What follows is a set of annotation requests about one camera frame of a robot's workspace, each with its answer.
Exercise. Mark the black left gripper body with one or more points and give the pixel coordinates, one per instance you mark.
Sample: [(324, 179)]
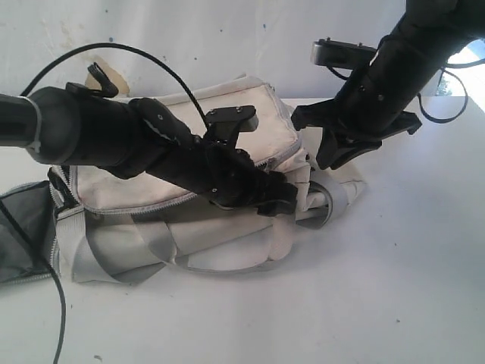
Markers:
[(236, 182)]

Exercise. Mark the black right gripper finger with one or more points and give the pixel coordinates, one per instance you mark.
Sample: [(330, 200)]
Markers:
[(328, 151), (345, 150)]

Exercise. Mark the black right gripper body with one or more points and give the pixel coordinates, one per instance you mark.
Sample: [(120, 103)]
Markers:
[(364, 113)]

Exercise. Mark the white canvas duffel bag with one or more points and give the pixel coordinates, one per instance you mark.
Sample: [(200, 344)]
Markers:
[(125, 230)]

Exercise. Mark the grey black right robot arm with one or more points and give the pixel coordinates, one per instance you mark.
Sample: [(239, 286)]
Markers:
[(419, 46)]

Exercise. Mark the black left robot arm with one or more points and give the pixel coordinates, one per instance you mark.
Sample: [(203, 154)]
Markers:
[(77, 126)]

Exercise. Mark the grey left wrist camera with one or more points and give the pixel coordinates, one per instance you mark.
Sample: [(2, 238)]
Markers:
[(225, 124)]

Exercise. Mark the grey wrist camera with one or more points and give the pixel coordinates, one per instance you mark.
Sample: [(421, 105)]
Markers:
[(225, 124), (331, 53)]

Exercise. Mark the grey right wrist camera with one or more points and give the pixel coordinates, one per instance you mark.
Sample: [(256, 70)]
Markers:
[(331, 53)]

